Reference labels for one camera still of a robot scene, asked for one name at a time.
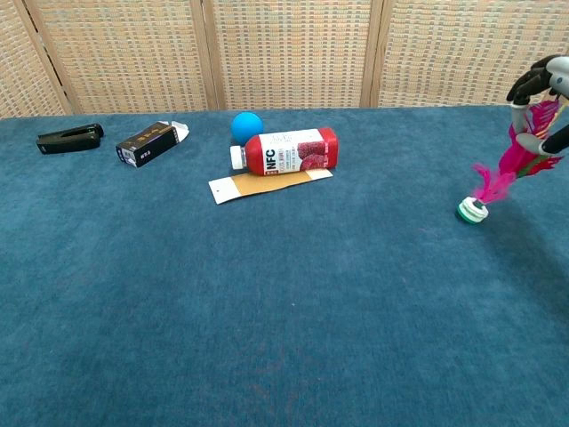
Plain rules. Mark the red NFC juice bottle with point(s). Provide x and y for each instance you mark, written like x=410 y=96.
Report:
x=289 y=151

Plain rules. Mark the blue ball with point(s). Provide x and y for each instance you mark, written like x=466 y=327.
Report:
x=246 y=127

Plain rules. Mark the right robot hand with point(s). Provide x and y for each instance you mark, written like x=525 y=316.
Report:
x=531 y=84

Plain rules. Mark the black stapler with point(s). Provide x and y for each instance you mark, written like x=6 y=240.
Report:
x=66 y=140

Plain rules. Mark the blue carpet table cover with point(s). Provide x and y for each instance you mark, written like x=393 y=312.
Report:
x=266 y=289

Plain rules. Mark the woven folding screen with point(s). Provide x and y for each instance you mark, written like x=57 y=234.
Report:
x=289 y=53

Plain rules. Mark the tan and white paper card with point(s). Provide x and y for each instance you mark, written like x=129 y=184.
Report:
x=253 y=185

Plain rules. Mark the black carton box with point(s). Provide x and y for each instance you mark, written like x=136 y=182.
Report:
x=149 y=143

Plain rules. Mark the colourful feather shuttlecock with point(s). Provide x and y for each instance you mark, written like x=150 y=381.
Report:
x=493 y=184

